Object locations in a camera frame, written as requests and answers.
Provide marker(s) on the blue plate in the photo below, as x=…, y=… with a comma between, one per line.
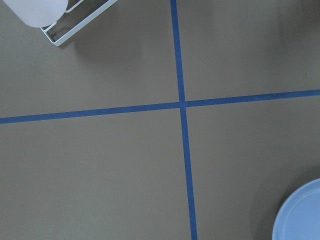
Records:
x=299, y=216

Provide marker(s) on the pink plastic cup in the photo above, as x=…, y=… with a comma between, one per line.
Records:
x=38, y=13

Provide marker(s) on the white wire cup rack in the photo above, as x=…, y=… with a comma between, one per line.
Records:
x=77, y=15

